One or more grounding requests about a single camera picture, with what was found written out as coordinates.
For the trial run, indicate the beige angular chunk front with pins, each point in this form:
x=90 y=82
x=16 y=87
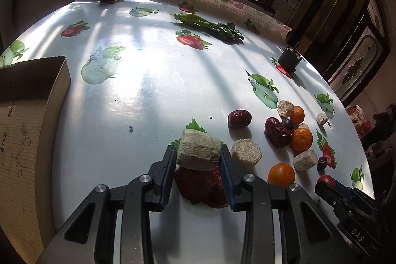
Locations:
x=305 y=160

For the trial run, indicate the front orange tangerine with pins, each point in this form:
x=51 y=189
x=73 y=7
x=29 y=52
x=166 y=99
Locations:
x=281 y=175

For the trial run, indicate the fruit print tablecloth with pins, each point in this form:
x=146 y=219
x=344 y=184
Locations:
x=138 y=77

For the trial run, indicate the small beige chunk hidden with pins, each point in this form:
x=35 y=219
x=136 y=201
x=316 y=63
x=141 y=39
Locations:
x=303 y=126

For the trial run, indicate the green leafy vegetable bunch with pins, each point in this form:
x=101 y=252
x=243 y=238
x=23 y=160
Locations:
x=226 y=32

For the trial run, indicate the dark purple plum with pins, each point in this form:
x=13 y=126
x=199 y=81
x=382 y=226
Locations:
x=288 y=125

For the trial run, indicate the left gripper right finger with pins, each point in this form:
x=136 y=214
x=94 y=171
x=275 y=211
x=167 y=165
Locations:
x=284 y=217

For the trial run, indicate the cardboard box tray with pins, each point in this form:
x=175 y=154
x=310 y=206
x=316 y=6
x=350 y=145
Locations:
x=32 y=96

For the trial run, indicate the middle orange tangerine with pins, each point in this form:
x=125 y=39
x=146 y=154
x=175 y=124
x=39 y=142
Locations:
x=302 y=140

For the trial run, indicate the speckled beige cylinder chunk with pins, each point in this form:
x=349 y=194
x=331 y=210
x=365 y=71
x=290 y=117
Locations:
x=246 y=152

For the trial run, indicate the round dark red date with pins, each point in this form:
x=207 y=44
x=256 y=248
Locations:
x=239 y=119

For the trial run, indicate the black cup container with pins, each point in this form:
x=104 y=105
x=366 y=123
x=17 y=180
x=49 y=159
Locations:
x=289 y=59

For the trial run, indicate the long dark red date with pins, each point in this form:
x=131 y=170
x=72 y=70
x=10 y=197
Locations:
x=277 y=133

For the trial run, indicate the small beige chunk right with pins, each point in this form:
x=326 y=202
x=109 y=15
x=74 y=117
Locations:
x=322 y=118

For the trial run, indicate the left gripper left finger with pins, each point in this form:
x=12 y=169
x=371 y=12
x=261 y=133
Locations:
x=88 y=235

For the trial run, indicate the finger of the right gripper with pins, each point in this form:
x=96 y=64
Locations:
x=342 y=189
x=331 y=195

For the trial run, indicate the beige chunk near tangerines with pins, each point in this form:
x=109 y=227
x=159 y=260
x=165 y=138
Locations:
x=285 y=108

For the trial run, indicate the large beige cylinder chunk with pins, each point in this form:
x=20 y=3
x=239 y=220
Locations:
x=198 y=151

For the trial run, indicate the small dark grape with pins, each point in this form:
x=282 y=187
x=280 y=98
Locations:
x=322 y=163

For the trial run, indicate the far orange tangerine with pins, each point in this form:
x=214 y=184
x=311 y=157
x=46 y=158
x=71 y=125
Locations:
x=298 y=115

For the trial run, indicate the red tomato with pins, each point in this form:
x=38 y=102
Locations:
x=327 y=179

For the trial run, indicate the orange tangerine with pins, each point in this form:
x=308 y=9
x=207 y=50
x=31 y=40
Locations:
x=302 y=140
x=298 y=115
x=281 y=175

